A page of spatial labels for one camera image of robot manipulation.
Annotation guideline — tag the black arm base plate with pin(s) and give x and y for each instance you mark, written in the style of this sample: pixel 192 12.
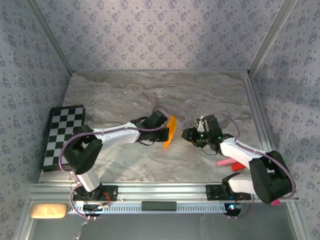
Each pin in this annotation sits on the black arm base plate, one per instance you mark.
pixel 112 192
pixel 212 192

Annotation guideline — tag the aluminium frame post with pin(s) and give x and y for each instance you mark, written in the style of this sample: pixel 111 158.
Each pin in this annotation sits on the aluminium frame post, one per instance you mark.
pixel 53 37
pixel 270 37

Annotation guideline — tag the black rectangular bar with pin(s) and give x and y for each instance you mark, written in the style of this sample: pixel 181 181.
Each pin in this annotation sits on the black rectangular bar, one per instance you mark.
pixel 158 206

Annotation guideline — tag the magenta cube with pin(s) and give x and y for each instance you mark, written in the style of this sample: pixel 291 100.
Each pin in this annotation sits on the magenta cube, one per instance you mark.
pixel 275 203

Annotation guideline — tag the red block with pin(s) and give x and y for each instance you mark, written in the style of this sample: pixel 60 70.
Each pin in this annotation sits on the red block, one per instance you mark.
pixel 240 167

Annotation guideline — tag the black round controller board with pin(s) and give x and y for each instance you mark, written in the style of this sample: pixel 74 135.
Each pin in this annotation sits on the black round controller board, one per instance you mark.
pixel 232 210
pixel 92 208

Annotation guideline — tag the black and white chessboard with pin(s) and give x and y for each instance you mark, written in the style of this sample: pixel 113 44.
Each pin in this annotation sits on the black and white chessboard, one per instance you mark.
pixel 60 125

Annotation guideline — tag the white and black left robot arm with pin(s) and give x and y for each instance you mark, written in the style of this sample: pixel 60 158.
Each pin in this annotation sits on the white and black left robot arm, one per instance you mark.
pixel 82 160

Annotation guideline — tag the pink foam stick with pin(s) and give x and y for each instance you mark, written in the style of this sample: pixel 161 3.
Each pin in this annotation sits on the pink foam stick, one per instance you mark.
pixel 224 162

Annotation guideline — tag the orange paper sheet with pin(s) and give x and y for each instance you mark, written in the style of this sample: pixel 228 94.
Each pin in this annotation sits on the orange paper sheet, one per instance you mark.
pixel 172 126

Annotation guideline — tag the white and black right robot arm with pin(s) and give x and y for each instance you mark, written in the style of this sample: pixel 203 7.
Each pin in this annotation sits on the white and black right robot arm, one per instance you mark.
pixel 267 180

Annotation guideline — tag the long aluminium rail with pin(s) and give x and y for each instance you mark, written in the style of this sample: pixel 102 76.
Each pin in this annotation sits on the long aluminium rail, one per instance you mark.
pixel 160 192

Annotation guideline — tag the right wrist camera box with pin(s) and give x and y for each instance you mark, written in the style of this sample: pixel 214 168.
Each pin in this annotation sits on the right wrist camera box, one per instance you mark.
pixel 211 123

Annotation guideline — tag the tan sponge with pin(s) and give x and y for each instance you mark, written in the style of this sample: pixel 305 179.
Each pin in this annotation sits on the tan sponge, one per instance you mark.
pixel 48 211

